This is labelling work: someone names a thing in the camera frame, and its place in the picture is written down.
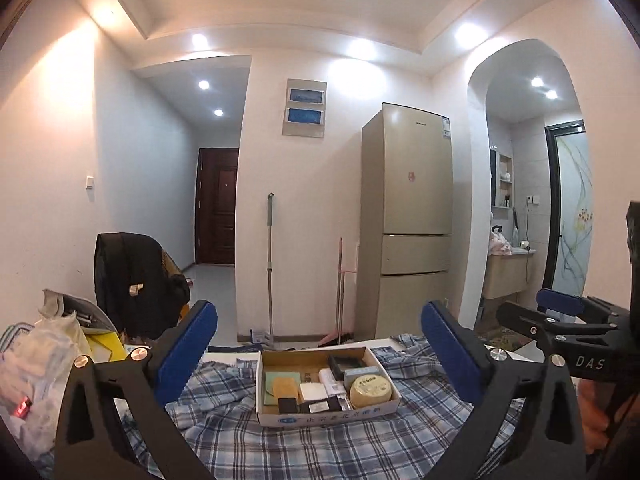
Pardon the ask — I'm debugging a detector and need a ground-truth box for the pink dustpan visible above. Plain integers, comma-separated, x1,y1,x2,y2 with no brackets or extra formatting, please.
319,269,357,347

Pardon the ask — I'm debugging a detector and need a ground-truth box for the green flat pad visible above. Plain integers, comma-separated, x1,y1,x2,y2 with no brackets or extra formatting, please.
264,371,302,407

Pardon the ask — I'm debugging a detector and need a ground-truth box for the blue plaid cloth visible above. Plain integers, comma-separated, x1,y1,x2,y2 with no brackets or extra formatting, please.
122,332,526,480

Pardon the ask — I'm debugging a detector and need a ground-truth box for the patterned floor mat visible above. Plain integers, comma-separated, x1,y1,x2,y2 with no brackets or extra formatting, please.
472,326,533,352

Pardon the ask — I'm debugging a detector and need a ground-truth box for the white plastic bottle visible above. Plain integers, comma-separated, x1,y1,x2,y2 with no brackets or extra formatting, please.
318,367,351,395

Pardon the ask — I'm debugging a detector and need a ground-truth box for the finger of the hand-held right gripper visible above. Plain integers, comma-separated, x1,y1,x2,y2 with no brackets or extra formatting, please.
536,288,631,328
496,301,626,359

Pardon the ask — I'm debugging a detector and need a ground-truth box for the round beige candy tin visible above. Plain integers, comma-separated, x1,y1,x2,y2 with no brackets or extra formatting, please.
348,374,393,409

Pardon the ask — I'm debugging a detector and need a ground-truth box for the yellow bag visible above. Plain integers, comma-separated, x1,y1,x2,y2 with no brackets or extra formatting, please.
85,327,128,363

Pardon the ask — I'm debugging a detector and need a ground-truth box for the beige vanity cabinet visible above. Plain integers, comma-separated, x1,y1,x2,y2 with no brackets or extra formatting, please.
482,250,535,301

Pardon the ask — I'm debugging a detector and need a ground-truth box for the grey cloth bag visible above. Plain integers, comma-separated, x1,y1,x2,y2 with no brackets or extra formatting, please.
40,288,116,336

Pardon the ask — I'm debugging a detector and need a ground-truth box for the patterned glass door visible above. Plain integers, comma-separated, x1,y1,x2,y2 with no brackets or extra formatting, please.
544,120,596,306

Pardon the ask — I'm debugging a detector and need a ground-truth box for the grey electrical panel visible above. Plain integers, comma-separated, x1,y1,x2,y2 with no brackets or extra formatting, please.
281,78,328,138

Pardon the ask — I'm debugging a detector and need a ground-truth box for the black square box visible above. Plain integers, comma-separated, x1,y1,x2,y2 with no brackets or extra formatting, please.
327,355,369,382

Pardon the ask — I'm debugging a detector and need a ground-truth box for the orange flat pad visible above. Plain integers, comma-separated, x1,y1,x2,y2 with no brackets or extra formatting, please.
271,377,301,402

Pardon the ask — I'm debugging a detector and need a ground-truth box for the grey mop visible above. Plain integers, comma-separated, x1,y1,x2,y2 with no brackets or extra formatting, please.
250,192,276,346

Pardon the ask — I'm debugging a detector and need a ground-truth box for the white cardboard box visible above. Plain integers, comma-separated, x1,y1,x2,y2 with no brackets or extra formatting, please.
255,345,402,428

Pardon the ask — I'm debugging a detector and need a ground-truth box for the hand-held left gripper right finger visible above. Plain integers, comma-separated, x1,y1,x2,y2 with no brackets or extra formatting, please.
420,300,587,480

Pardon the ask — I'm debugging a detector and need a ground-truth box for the beige refrigerator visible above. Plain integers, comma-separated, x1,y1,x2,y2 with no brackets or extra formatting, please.
356,102,453,341

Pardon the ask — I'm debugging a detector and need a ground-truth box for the brown door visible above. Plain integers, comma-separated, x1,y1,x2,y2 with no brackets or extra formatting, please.
195,147,240,266

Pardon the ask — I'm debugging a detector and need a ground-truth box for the person's right hand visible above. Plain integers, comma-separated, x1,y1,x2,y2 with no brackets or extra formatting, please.
575,379,621,443

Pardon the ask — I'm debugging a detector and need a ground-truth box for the wall niche shelf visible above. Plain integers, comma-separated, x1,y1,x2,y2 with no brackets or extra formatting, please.
490,147,515,209

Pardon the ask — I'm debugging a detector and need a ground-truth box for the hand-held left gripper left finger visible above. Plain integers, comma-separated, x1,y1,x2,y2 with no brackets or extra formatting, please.
54,300,219,480

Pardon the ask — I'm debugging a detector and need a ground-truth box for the chair with black jacket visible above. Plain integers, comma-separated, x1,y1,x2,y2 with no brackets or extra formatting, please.
94,232,191,341

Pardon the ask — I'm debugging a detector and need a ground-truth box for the black device with label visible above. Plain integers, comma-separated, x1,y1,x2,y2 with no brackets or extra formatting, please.
300,396,353,414

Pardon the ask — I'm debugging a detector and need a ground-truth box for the grey small box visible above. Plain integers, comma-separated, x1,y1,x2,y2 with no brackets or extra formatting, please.
344,366,382,386

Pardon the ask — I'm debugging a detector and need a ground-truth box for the pink cloth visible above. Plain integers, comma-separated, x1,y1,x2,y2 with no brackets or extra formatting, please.
489,227,513,256

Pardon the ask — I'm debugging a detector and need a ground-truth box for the white plastic bag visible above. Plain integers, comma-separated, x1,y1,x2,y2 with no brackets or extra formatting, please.
0,317,93,461

